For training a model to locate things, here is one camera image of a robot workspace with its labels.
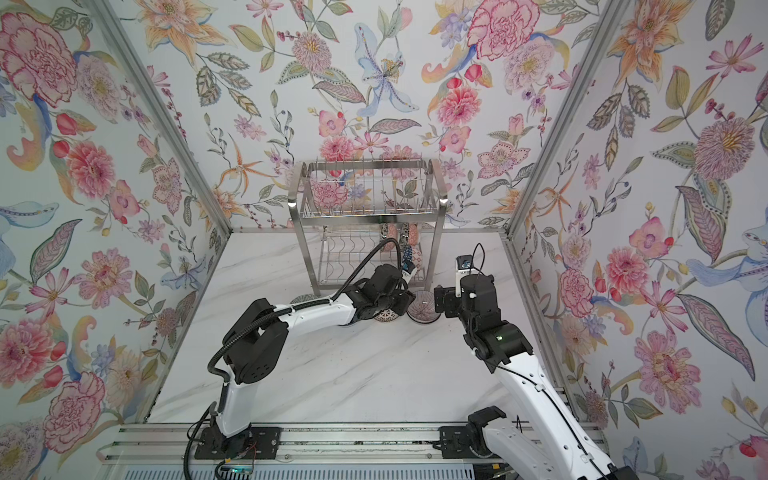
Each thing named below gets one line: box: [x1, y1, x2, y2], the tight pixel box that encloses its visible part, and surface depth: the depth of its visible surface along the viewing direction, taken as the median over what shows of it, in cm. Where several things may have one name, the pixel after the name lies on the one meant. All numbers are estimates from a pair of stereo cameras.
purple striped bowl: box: [406, 290, 441, 324], surface depth 97 cm
